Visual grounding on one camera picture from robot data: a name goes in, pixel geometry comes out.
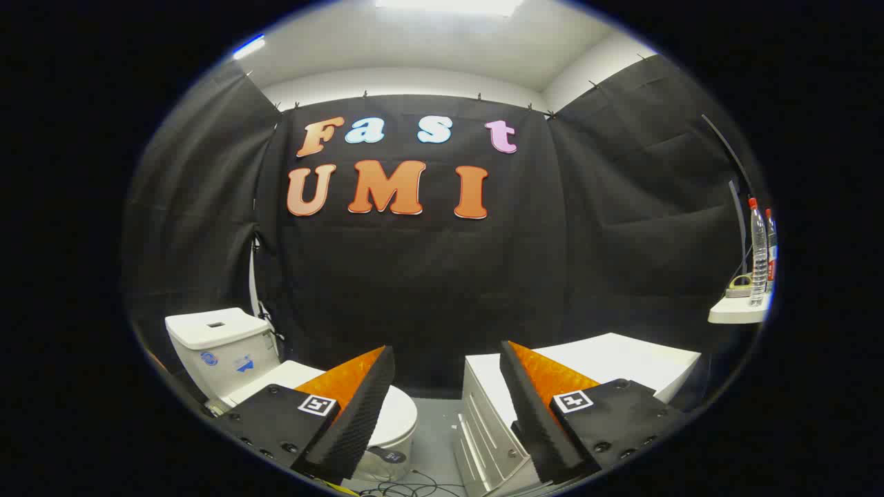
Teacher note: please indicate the white drawer cabinet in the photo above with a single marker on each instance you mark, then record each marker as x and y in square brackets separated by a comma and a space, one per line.
[621, 359]

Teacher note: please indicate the tape roll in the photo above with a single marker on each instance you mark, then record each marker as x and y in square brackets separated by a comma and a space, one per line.
[740, 283]

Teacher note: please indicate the white toilet lid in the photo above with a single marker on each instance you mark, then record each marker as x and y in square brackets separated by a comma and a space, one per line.
[402, 413]

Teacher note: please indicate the ceiling light panel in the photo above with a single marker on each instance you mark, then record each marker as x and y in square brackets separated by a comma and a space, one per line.
[449, 5]

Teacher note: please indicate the clear red-capped water bottle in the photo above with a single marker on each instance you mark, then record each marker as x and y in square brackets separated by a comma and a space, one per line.
[772, 248]
[758, 255]

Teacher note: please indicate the white shelf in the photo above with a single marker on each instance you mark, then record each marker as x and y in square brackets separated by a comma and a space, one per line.
[735, 312]

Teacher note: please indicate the black backdrop cloth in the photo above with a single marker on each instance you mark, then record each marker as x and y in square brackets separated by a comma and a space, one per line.
[428, 276]

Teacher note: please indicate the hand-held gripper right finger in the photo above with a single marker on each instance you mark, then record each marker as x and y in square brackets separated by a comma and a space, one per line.
[528, 414]

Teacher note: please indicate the curved black rod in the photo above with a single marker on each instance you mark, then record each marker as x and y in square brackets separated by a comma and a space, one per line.
[728, 148]

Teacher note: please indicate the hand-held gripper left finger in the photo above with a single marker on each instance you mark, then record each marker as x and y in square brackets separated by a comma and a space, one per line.
[359, 414]

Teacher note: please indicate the white toilet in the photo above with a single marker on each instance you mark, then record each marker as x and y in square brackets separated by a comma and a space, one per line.
[221, 352]

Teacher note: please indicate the small ceiling light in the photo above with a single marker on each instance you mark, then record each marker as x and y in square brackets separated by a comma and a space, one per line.
[248, 47]

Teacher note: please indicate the grey upright pole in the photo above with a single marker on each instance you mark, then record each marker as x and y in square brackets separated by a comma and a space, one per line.
[740, 228]

